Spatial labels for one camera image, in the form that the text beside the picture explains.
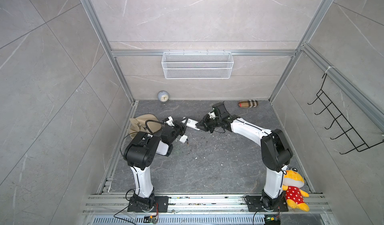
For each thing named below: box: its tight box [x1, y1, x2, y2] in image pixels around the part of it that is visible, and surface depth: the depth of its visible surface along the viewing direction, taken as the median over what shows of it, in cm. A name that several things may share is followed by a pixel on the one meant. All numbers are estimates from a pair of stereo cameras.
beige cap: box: [129, 113, 162, 138], surface depth 101 cm
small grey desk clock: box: [157, 90, 169, 106], surface depth 117 cm
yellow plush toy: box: [282, 167, 310, 212], surface depth 75 cm
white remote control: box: [181, 118, 200, 131], surface depth 90 cm
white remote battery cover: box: [179, 135, 188, 143], surface depth 99 cm
